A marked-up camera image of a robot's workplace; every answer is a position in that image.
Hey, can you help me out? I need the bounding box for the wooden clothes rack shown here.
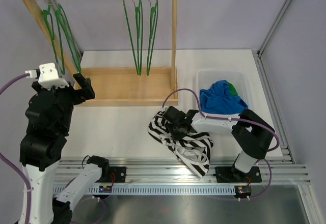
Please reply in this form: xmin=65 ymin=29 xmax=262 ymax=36
xmin=22 ymin=0 xmax=178 ymax=107

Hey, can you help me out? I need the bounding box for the green tank top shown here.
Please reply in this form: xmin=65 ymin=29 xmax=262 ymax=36
xmin=228 ymin=82 xmax=238 ymax=96

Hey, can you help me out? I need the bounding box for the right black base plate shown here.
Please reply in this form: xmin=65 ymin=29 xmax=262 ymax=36
xmin=214 ymin=166 xmax=262 ymax=183

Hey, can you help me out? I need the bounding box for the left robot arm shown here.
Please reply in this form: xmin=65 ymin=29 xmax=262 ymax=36
xmin=18 ymin=73 xmax=110 ymax=223

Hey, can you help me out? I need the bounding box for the black white striped tank top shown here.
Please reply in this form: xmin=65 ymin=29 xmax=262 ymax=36
xmin=148 ymin=111 xmax=213 ymax=178

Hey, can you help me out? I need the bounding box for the aluminium mounting rail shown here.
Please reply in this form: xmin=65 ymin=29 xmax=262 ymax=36
xmin=55 ymin=146 xmax=311 ymax=185

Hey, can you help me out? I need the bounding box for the green hanger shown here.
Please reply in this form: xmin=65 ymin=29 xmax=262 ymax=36
xmin=122 ymin=0 xmax=140 ymax=76
xmin=42 ymin=3 xmax=66 ymax=75
xmin=146 ymin=0 xmax=159 ymax=76
xmin=132 ymin=0 xmax=143 ymax=76
xmin=55 ymin=4 xmax=82 ymax=73

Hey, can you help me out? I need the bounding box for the white plastic basket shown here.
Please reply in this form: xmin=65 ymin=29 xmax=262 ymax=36
xmin=196 ymin=69 xmax=254 ymax=117

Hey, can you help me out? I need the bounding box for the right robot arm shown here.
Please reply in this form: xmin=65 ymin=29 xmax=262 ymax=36
xmin=162 ymin=106 xmax=277 ymax=183

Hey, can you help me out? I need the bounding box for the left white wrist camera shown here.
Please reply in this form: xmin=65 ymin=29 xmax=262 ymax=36
xmin=24 ymin=63 xmax=69 ymax=90

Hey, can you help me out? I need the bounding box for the blue tank top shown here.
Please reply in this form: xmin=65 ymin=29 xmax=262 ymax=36
xmin=199 ymin=80 xmax=249 ymax=115

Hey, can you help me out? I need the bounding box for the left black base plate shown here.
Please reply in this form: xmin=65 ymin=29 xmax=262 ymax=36
xmin=97 ymin=166 xmax=127 ymax=183

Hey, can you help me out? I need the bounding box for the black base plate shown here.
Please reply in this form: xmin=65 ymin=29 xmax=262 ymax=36
xmin=97 ymin=166 xmax=127 ymax=183
xmin=214 ymin=166 xmax=262 ymax=183

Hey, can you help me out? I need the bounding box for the white slotted cable duct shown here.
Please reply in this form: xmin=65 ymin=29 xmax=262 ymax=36
xmin=52 ymin=185 xmax=236 ymax=195

